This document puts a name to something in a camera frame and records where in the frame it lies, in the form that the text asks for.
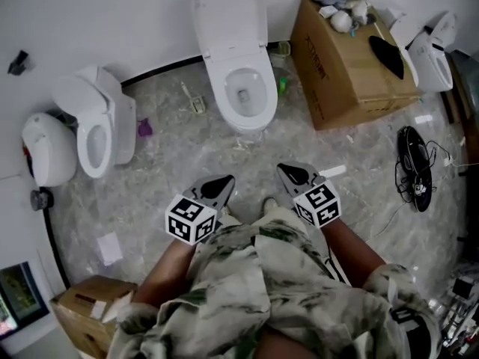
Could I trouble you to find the small black wall holder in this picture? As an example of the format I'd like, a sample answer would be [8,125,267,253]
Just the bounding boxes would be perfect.
[7,49,30,76]

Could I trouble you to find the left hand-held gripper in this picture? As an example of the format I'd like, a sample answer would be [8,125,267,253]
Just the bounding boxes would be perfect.
[164,174,237,246]

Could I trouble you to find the white toilet lid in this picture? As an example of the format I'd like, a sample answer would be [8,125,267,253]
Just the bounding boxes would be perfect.
[192,0,269,61]

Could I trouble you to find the grey pipe fitting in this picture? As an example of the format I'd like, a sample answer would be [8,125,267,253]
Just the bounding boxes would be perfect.
[29,188,55,212]

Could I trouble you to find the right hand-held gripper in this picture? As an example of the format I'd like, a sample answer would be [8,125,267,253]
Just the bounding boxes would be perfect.
[275,162,341,230]

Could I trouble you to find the person's pale shorts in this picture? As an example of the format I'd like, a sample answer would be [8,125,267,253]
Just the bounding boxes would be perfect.
[220,207,311,239]

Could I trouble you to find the white paper sheet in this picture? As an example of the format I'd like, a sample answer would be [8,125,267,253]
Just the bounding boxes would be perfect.
[96,233,123,267]

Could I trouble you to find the person's patterned shirt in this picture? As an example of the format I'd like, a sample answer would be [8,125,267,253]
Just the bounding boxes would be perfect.
[108,218,442,359]

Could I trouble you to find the person's chest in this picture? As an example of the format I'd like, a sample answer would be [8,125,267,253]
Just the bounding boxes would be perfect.
[257,325,319,359]

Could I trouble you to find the glossy black oval panel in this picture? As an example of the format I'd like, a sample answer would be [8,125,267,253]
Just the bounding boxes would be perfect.
[395,125,434,213]

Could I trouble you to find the large cardboard box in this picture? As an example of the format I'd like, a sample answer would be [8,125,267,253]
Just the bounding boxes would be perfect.
[290,0,424,132]

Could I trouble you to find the black white shoulder strap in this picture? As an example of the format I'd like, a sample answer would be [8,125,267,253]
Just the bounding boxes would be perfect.
[388,307,426,351]

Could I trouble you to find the beige plastic fitting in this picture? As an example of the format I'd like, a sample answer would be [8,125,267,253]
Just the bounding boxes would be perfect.
[180,82,207,114]

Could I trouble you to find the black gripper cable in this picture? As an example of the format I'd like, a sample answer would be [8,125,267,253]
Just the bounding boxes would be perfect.
[324,245,351,284]

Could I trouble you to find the thin white cable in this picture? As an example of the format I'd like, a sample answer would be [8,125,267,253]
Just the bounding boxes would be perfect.
[373,200,409,239]

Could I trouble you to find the person's right forearm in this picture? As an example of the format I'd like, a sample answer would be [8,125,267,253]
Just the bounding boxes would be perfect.
[321,221,388,289]

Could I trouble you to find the white slim toilet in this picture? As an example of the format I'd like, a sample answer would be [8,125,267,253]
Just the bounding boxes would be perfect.
[406,11,458,93]

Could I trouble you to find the white boxy toilet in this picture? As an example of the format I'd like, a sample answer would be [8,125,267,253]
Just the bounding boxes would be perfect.
[51,64,136,180]

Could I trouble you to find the person's left forearm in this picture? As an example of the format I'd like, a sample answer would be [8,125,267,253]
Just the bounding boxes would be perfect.
[132,239,198,310]

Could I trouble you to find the clear trash bin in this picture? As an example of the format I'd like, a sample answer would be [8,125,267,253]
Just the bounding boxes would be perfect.
[268,40,293,70]

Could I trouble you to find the purple cloth scrap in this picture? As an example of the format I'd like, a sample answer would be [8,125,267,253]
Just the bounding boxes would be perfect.
[136,117,155,138]

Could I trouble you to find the white plastic bundle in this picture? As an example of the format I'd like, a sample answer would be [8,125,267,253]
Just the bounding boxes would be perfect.
[329,10,353,33]
[346,0,372,19]

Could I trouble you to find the small cardboard box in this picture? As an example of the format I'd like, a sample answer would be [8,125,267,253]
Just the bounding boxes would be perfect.
[49,274,139,359]

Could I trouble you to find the tangled black cable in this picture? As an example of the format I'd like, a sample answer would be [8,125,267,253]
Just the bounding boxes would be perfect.
[394,136,469,205]

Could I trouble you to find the white flat strip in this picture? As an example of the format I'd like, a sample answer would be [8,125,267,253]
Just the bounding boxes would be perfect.
[317,165,347,179]

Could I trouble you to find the matte black oval sheet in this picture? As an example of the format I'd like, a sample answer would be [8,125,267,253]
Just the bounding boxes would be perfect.
[368,34,408,81]

